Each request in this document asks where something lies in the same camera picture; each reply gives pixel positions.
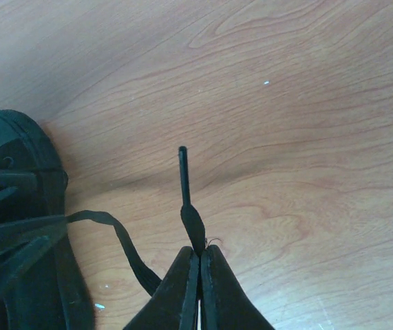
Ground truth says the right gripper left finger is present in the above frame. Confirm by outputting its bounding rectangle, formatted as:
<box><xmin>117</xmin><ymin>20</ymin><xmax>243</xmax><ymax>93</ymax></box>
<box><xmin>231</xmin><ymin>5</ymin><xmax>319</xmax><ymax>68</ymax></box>
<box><xmin>125</xmin><ymin>247</ymin><xmax>200</xmax><ymax>330</ymax></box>

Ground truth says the black shoelace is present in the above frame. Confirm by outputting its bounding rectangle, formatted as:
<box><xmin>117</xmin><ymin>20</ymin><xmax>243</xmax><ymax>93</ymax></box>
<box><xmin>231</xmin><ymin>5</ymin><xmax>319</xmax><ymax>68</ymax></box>
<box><xmin>67</xmin><ymin>146</ymin><xmax>207</xmax><ymax>296</ymax></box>

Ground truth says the black canvas shoe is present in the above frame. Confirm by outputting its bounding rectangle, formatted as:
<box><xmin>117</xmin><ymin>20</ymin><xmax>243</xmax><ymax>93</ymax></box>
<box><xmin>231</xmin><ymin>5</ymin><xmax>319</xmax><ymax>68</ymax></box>
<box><xmin>0</xmin><ymin>110</ymin><xmax>95</xmax><ymax>329</ymax></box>

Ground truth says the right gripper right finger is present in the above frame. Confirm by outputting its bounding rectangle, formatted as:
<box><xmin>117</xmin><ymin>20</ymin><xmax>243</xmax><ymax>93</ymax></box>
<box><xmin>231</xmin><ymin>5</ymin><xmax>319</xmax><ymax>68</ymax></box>
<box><xmin>200</xmin><ymin>245</ymin><xmax>274</xmax><ymax>330</ymax></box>

